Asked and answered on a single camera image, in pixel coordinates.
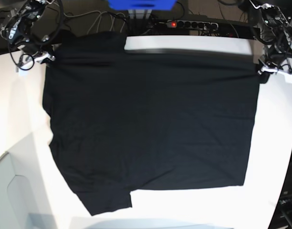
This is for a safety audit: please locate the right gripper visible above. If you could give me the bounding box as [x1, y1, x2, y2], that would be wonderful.
[17, 46, 56, 71]

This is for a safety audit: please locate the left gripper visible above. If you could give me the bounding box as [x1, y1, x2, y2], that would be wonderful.
[258, 54, 292, 74]

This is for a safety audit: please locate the black T-shirt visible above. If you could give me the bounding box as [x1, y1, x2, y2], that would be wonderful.
[42, 32, 261, 215]

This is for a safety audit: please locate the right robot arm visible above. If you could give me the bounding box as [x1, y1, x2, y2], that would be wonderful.
[0, 0, 64, 71]

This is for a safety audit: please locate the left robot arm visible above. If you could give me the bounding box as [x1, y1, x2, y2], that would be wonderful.
[248, 0, 292, 76]

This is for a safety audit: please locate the blue box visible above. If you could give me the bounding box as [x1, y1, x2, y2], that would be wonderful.
[108, 0, 176, 10]

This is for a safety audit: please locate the black power strip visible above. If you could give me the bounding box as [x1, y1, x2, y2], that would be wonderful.
[166, 20, 219, 31]

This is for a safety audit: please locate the grey cabinet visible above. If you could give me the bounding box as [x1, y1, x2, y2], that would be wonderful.
[0, 152, 42, 229]

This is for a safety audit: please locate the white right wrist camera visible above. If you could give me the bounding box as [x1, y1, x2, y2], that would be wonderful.
[18, 69, 28, 77]

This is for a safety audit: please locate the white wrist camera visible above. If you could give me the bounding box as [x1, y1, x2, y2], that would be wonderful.
[278, 70, 292, 84]
[18, 69, 28, 77]

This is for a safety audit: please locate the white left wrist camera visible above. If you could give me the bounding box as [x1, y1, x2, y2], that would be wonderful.
[278, 70, 292, 84]

